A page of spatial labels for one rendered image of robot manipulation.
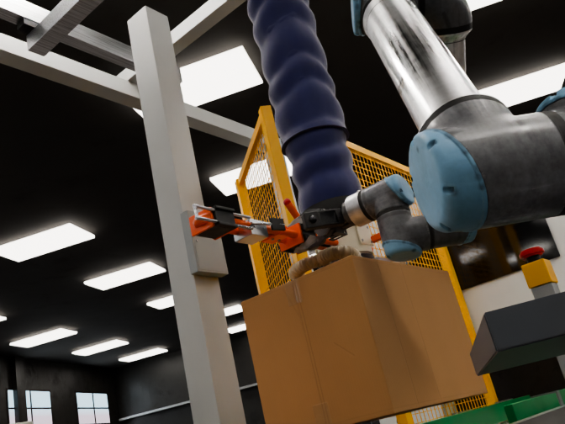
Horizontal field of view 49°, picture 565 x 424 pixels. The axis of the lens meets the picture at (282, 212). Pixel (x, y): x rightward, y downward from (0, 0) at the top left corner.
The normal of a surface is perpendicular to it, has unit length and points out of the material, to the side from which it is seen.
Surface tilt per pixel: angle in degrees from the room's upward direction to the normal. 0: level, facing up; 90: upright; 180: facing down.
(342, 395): 90
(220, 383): 90
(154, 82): 90
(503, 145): 86
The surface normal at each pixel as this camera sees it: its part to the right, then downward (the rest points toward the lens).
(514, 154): -0.03, -0.27
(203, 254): 0.76, -0.38
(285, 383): -0.62, -0.14
